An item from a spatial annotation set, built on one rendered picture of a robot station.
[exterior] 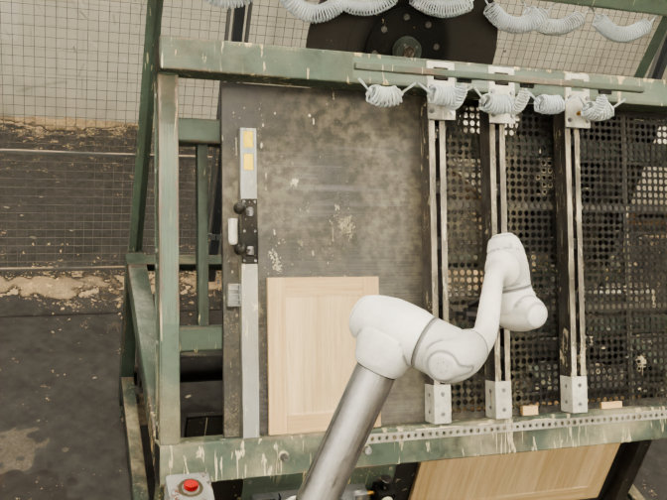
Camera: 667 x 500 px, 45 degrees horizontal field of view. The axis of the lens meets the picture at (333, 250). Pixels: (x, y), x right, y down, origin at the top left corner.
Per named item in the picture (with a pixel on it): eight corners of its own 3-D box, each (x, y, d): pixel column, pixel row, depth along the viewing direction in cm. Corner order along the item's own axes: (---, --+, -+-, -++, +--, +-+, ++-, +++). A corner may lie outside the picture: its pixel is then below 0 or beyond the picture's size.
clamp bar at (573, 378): (556, 411, 283) (600, 421, 260) (547, 79, 288) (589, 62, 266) (580, 409, 286) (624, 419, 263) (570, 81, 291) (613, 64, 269)
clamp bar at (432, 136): (420, 421, 265) (454, 434, 242) (413, 68, 270) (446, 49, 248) (447, 419, 268) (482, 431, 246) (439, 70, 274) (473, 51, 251)
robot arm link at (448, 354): (497, 335, 189) (447, 312, 195) (473, 352, 173) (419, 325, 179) (478, 383, 193) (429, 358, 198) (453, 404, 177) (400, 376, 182)
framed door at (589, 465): (402, 516, 312) (404, 521, 310) (434, 407, 287) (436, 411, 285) (595, 493, 342) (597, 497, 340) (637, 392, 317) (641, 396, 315)
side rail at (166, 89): (155, 438, 242) (159, 445, 232) (153, 81, 247) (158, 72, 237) (175, 437, 244) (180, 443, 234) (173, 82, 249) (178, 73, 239)
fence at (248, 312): (240, 436, 245) (243, 438, 241) (237, 130, 249) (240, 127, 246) (256, 435, 247) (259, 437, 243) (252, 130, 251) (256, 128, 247)
